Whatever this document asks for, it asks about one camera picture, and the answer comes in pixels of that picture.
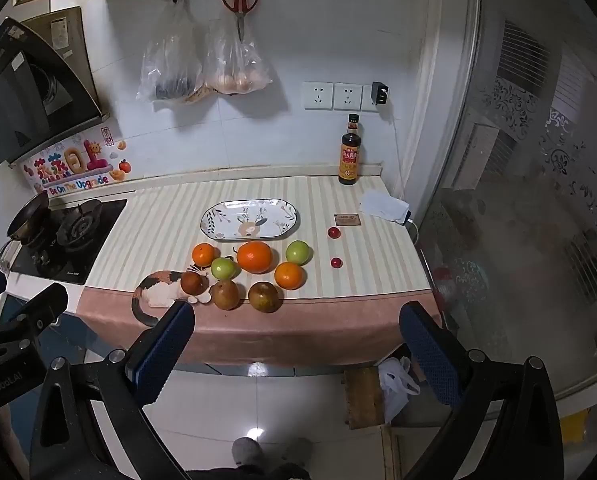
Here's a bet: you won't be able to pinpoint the white crumpled cloth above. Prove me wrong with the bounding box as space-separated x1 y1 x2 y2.
359 190 410 225

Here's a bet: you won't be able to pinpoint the colourful wall sticker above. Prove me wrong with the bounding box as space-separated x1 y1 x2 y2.
21 125 129 197

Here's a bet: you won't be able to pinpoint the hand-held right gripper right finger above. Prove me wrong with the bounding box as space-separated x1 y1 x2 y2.
398 301 566 480

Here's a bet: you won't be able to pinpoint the black frying pan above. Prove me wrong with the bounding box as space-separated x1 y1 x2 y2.
0 192 52 271

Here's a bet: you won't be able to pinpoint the striped cat print table mat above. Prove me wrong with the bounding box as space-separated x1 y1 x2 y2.
76 175 441 367

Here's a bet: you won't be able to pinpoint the clear plastic bag dark contents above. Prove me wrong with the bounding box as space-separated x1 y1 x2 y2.
136 0 204 103

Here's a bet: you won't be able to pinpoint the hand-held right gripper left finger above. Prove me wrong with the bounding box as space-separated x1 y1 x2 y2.
31 300 196 480

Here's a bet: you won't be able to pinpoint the wooden stool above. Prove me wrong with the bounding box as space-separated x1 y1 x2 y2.
342 367 386 431

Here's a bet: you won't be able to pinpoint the white plastic bag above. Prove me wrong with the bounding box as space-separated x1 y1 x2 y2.
378 356 421 423

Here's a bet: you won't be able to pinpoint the green apple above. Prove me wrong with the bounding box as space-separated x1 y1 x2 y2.
211 257 239 281
285 240 313 266

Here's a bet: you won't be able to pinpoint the dark sauce bottle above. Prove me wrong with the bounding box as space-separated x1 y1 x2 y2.
338 113 363 186

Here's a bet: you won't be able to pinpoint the grey slipper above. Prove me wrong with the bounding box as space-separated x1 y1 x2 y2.
232 436 262 467

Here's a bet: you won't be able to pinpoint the black gas stove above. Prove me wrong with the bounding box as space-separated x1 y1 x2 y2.
9 198 128 286

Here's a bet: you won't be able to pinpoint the small orange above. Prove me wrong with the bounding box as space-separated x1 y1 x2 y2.
192 243 216 267
274 262 306 291

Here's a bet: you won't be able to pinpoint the floral oval ceramic plate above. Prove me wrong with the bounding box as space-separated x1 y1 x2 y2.
200 198 300 242

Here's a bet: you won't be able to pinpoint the white wall socket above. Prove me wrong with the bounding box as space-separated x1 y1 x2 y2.
333 82 363 111
301 81 334 111

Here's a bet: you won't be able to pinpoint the clear plastic bag with eggs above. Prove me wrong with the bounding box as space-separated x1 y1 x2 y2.
201 10 273 96

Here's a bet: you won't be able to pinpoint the brown round pear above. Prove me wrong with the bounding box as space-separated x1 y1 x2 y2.
211 280 241 311
180 270 210 296
248 281 284 314

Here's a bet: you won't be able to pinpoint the large orange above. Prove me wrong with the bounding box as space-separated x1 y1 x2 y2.
236 241 274 274

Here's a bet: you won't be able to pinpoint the black range hood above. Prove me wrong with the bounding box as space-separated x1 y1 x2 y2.
0 6 103 170

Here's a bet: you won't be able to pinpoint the frosted glass sliding door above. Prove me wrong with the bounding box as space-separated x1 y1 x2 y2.
418 0 597 411

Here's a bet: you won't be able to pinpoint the red handled scissors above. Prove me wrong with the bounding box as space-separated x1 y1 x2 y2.
221 0 260 43

